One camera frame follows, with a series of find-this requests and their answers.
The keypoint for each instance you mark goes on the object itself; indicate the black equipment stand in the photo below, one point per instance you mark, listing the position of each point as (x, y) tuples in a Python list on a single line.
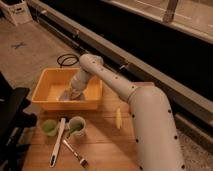
[(13, 120)]

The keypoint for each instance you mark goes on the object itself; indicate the yellow banana toy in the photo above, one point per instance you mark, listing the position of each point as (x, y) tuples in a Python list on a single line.
[(118, 118)]

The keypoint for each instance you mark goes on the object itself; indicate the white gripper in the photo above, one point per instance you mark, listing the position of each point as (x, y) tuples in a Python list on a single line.
[(80, 80)]

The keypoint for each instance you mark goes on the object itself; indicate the green cup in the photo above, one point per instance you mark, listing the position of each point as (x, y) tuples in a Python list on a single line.
[(50, 127)]

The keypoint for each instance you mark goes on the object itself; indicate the yellow plastic tray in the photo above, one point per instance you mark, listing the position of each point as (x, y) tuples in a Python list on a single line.
[(52, 83)]

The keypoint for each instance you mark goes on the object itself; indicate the white box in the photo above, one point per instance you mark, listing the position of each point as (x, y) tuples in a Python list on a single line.
[(17, 14)]

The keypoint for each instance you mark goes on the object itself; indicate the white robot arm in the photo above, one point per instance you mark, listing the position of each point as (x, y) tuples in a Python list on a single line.
[(157, 142)]

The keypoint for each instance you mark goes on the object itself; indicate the white handled utensil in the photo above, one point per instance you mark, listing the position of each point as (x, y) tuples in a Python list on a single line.
[(57, 144)]

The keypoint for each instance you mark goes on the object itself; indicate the grey towel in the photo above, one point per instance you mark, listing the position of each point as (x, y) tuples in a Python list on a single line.
[(69, 95)]

